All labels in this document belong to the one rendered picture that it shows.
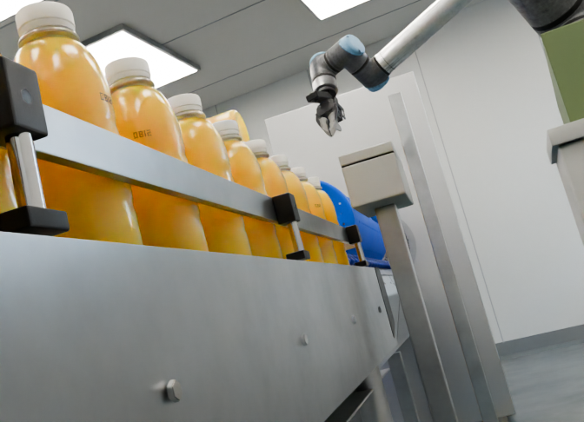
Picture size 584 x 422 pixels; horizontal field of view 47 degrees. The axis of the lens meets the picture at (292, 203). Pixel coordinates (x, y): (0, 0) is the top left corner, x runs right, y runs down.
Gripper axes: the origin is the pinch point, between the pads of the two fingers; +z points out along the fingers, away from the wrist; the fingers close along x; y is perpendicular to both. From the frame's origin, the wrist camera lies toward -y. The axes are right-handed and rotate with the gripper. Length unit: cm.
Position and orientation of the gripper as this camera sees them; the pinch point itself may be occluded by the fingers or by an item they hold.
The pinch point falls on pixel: (329, 132)
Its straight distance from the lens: 231.7
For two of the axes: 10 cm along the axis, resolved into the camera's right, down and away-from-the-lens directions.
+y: 5.7, 4.1, 7.1
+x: -8.1, 3.9, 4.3
